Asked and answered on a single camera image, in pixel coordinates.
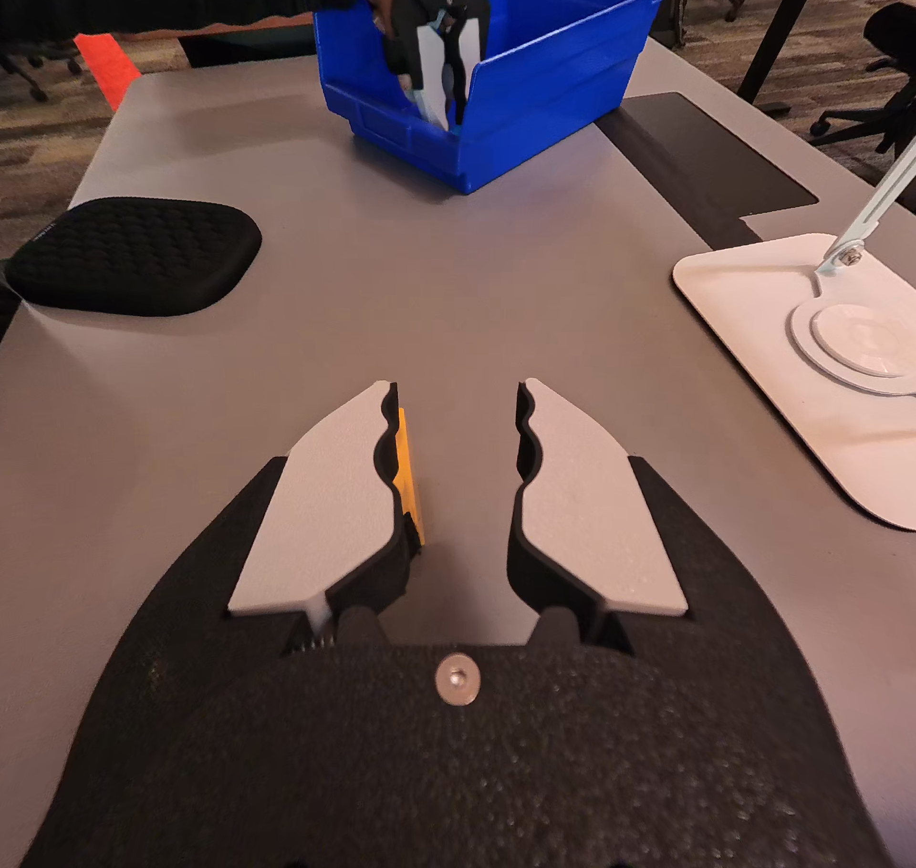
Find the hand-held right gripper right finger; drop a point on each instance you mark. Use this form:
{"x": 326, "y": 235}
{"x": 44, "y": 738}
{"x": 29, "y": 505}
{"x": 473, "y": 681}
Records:
{"x": 594, "y": 524}

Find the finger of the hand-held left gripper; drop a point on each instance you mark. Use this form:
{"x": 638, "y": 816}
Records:
{"x": 470, "y": 52}
{"x": 431, "y": 74}

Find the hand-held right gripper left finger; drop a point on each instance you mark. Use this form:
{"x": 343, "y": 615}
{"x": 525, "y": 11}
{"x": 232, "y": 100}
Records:
{"x": 322, "y": 517}

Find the blue plastic bin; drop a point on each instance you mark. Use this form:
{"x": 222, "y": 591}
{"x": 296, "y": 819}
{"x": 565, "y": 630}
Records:
{"x": 544, "y": 74}

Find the orange two-stud mega block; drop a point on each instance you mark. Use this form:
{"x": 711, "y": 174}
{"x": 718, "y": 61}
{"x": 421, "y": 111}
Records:
{"x": 409, "y": 482}

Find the white base document stand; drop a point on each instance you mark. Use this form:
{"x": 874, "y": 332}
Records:
{"x": 751, "y": 296}

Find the orange traffic cone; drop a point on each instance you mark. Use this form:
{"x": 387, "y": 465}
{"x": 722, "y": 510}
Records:
{"x": 107, "y": 67}

